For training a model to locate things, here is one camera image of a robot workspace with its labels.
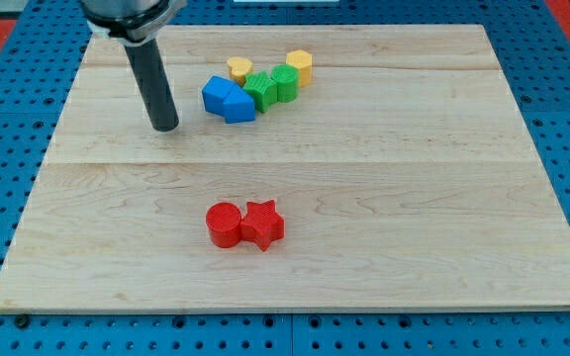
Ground yellow heart block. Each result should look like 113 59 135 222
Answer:
226 56 253 87

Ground red star block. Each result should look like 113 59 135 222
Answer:
239 200 284 251

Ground yellow hexagon block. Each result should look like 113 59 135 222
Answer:
286 49 313 87

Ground green star block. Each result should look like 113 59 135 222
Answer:
243 71 277 113

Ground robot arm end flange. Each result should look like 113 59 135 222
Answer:
79 0 187 46

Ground blue pentagon block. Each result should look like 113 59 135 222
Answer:
223 86 255 124

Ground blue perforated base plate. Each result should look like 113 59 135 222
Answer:
0 0 570 355

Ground red cylinder block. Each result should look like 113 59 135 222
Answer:
206 202 241 248

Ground light wooden board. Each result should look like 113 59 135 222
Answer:
0 25 570 314

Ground blue cube block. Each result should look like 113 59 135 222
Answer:
202 76 237 116

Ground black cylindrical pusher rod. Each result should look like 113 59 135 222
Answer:
125 40 179 133

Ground green cylinder block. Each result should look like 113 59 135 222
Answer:
271 64 299 103

